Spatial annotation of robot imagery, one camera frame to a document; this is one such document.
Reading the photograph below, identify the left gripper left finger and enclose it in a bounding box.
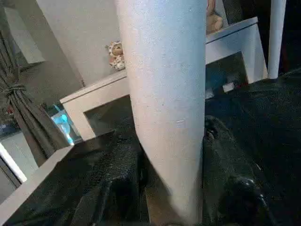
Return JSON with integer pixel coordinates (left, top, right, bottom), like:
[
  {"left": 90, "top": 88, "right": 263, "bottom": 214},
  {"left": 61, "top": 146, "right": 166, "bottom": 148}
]
[{"left": 70, "top": 131, "right": 147, "bottom": 226}]

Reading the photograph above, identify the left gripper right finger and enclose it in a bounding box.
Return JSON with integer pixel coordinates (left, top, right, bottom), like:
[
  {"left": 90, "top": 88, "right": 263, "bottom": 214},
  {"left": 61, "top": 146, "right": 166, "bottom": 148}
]
[{"left": 201, "top": 115, "right": 279, "bottom": 226}]

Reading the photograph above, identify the white plastic table leg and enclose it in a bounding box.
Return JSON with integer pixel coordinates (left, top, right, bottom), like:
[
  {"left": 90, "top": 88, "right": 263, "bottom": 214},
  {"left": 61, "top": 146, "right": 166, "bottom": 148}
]
[
  {"left": 115, "top": 0, "right": 208, "bottom": 225},
  {"left": 267, "top": 0, "right": 287, "bottom": 81}
]

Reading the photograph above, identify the black work mat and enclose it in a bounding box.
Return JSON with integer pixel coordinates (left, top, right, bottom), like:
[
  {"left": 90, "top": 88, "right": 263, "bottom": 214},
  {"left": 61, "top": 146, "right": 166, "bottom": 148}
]
[{"left": 0, "top": 68, "right": 301, "bottom": 226}]

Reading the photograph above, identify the light blue plastic object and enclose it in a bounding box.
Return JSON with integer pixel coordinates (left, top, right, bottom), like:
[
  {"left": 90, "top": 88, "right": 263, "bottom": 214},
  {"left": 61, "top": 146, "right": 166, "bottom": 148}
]
[{"left": 51, "top": 110, "right": 77, "bottom": 145}]

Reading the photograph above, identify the white glass-door cabinet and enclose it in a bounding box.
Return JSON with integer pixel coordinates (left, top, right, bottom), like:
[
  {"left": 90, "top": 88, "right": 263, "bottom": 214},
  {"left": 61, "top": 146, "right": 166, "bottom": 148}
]
[{"left": 59, "top": 16, "right": 269, "bottom": 143}]

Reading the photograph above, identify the dark grey curtain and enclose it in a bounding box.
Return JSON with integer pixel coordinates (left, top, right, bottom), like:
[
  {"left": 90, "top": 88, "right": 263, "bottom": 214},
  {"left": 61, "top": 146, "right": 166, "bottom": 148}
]
[{"left": 0, "top": 26, "right": 72, "bottom": 166}]

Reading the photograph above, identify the small black white trinket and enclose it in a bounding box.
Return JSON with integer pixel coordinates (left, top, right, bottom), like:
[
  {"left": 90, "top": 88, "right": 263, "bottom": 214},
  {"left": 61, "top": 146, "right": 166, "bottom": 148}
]
[{"left": 105, "top": 40, "right": 127, "bottom": 72}]

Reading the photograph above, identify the small beige plush toy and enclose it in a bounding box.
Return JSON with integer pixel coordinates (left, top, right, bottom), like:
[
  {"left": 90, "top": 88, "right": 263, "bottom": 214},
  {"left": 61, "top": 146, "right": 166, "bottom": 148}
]
[{"left": 206, "top": 0, "right": 224, "bottom": 34}]

